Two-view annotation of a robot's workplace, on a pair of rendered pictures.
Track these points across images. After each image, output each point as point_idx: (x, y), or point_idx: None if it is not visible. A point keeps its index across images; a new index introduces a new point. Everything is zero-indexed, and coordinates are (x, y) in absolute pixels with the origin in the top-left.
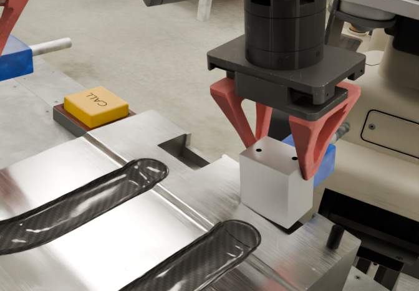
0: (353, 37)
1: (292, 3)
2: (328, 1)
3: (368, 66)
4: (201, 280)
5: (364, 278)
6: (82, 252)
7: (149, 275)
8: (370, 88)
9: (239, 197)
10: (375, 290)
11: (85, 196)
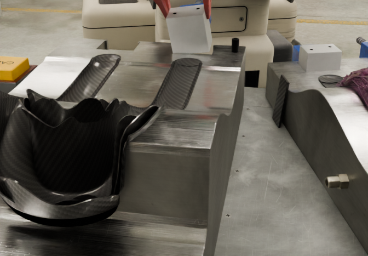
0: None
1: None
2: (41, 6)
3: None
4: (188, 84)
5: (245, 88)
6: (116, 95)
7: (162, 89)
8: None
9: (169, 51)
10: (254, 90)
11: (84, 80)
